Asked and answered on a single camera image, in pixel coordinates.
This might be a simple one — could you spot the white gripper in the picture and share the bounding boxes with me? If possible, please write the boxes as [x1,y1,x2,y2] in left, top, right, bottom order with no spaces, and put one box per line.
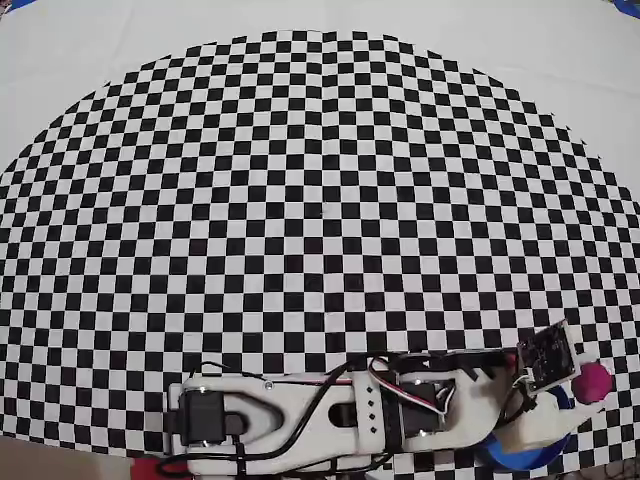
[499,387,607,447]

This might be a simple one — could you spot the pink ball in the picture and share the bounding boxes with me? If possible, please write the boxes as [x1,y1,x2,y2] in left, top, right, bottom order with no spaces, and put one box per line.
[571,363,615,405]

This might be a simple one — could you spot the blue round box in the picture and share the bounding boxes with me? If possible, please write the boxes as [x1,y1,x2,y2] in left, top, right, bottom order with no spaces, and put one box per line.
[472,384,576,472]

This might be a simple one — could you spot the checkerboard printed white sheet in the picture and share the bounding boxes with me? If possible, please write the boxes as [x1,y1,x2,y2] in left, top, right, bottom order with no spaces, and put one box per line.
[0,0,640,480]

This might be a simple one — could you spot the red flat object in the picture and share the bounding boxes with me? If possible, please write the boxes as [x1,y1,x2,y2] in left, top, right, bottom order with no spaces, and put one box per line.
[130,457,171,480]

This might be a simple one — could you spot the light brown board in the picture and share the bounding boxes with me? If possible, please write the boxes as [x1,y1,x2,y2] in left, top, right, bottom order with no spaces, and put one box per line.
[0,436,135,480]

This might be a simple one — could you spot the small camera circuit board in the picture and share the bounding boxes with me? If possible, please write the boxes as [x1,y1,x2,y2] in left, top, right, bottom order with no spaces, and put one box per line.
[516,318,582,395]

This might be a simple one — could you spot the white red black servo wire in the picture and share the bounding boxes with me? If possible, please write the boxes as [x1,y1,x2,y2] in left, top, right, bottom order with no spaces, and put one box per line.
[368,355,459,417]

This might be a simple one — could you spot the black cable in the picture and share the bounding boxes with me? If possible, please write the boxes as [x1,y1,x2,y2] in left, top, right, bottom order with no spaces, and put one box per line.
[159,357,401,476]

